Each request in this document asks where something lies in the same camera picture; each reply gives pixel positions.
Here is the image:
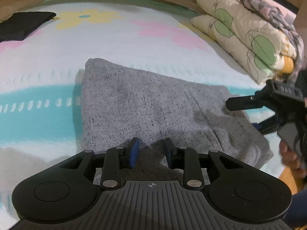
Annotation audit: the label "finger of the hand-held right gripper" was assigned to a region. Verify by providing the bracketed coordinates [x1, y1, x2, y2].
[252, 115, 281, 135]
[226, 90, 271, 112]

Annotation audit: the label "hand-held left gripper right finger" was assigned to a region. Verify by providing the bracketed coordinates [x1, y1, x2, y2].
[163, 138, 240, 190]

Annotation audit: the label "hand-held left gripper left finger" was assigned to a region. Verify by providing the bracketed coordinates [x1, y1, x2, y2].
[59, 138, 140, 189]

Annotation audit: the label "grey pants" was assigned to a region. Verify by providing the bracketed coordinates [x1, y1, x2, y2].
[80, 58, 274, 185]

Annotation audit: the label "person's right hand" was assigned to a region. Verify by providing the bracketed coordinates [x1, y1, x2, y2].
[279, 140, 307, 176]

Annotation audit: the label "cream leaf-print quilt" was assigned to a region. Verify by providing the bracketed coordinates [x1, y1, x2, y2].
[191, 0, 298, 85]

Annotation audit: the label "grey pink patterned cloth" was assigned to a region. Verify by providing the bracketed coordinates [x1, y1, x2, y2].
[240, 0, 307, 82]

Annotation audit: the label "person's blue clothing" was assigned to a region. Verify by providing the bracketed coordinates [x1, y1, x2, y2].
[286, 192, 307, 230]

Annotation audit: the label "floral bedsheet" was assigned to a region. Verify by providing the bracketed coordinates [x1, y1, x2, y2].
[0, 0, 288, 221]

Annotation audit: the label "black folded cloth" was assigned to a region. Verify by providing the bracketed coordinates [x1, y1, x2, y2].
[0, 11, 57, 42]

